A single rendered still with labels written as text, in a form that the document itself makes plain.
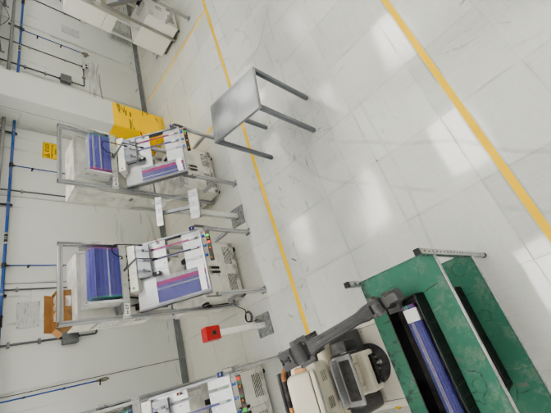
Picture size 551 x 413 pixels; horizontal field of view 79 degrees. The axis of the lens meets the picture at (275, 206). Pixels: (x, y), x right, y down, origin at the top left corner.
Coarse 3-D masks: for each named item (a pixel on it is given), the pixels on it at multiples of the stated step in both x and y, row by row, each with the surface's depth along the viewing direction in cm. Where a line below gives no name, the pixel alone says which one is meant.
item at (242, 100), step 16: (240, 80) 321; (256, 80) 307; (272, 80) 328; (224, 96) 338; (240, 96) 318; (256, 96) 301; (304, 96) 361; (224, 112) 335; (240, 112) 315; (272, 112) 308; (224, 128) 332; (304, 128) 342; (224, 144) 347
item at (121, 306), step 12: (216, 240) 403; (60, 252) 306; (60, 264) 301; (120, 264) 329; (60, 276) 296; (60, 288) 291; (60, 300) 287; (108, 300) 304; (120, 300) 311; (228, 300) 373; (60, 312) 281; (120, 312) 315
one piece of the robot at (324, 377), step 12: (360, 360) 199; (300, 372) 176; (324, 372) 176; (360, 372) 196; (372, 372) 197; (324, 384) 172; (360, 384) 190; (372, 384) 193; (384, 384) 201; (324, 396) 167; (336, 396) 175; (336, 408) 170
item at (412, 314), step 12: (408, 312) 163; (420, 312) 162; (408, 324) 163; (420, 324) 159; (420, 336) 158; (420, 348) 158; (432, 348) 154; (432, 360) 153; (432, 372) 153; (444, 372) 149; (444, 384) 148; (444, 396) 148; (456, 396) 145; (456, 408) 144
